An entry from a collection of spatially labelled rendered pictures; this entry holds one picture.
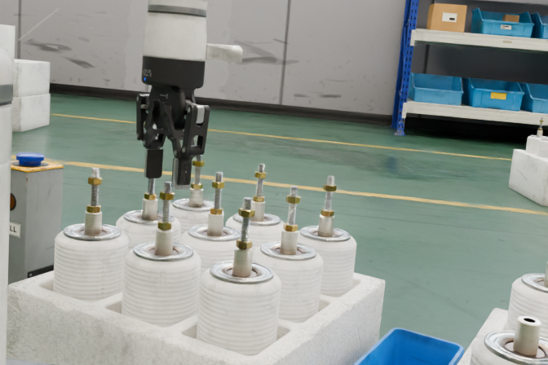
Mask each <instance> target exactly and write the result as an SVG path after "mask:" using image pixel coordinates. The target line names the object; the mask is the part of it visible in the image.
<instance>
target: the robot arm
mask: <svg viewBox="0 0 548 365"><path fill-rule="evenodd" d="M207 1H208V0H148V13H147V19H146V24H145V28H144V46H143V60H142V75H141V80H142V82H143V83H144V84H146V85H150V86H152V87H151V91H150V94H149V95H142V94H138V95H137V98H136V138H137V139H138V140H142V142H143V146H144V147H146V151H145V166H144V176H145V177H146V178H160V177H161V175H162V162H163V149H161V148H160V147H163V145H164V142H165V140H166V136H167V138H168V139H169V140H170V141H171V142H172V147H173V152H174V156H175V158H173V169H172V182H171V186H172V188H173V189H175V190H186V189H189V187H190V182H191V172H192V158H194V157H195V156H199V155H203V154H204V152H205V147H206V135H207V130H208V124H209V117H210V107H209V106H208V105H197V104H196V101H195V97H194V90H195V89H199V88H202V87H203V85H204V76H205V65H206V59H211V60H218V61H228V62H229V63H231V62H237V63H242V54H243V50H242V49H241V47H240V46H231V45H220V44H209V43H206V42H207V32H206V12H207ZM13 83H14V71H13V63H12V60H11V57H10V55H9V53H8V52H7V51H6V50H4V49H3V48H1V47H0V365H6V356H7V285H8V254H9V223H10V191H11V140H12V109H13V104H12V102H11V101H12V100H13ZM144 122H145V124H144ZM144 128H145V129H146V131H144ZM183 130H184V131H183ZM157 134H159V135H158V137H157ZM196 135H198V137H197V145H195V143H194V137H196ZM180 140H183V146H182V147H181V145H180Z"/></svg>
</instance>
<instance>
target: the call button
mask: <svg viewBox="0 0 548 365"><path fill-rule="evenodd" d="M16 160H18V161H19V164H20V165H41V164H42V161H44V155H43V154H41V153H36V152H21V153H18V154H16Z"/></svg>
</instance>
